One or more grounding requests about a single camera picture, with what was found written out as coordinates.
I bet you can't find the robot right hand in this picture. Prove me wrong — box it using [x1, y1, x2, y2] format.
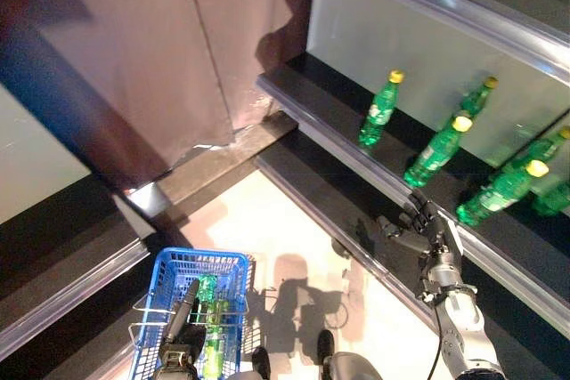
[377, 188, 464, 265]

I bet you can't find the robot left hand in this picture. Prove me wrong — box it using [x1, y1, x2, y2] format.
[155, 279, 208, 368]

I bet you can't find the green soda bottle yellow cap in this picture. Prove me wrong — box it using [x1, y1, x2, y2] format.
[454, 159, 550, 227]
[195, 276, 232, 327]
[202, 321, 229, 379]
[403, 116, 473, 189]
[358, 69, 405, 149]

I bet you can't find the blue plastic shopping basket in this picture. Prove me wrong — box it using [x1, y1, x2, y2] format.
[128, 247, 255, 380]

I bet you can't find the black left robot foot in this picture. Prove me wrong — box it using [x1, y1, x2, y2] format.
[251, 346, 272, 380]

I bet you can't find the black robot foot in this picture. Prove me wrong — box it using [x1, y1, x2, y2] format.
[316, 329, 336, 366]
[251, 346, 272, 380]

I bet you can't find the black right robot foot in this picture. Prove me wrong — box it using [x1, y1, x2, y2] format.
[316, 329, 336, 366]

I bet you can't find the dark side shelf unit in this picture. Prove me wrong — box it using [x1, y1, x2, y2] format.
[0, 81, 157, 363]

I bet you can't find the silver right robot leg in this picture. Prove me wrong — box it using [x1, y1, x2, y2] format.
[322, 351, 379, 380]

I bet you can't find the dark stone floor sill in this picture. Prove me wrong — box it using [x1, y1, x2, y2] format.
[155, 110, 299, 207]

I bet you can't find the brown fabric curtain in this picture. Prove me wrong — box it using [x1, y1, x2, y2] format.
[0, 0, 317, 185]

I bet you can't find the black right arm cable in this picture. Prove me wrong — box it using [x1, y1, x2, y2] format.
[427, 308, 446, 380]

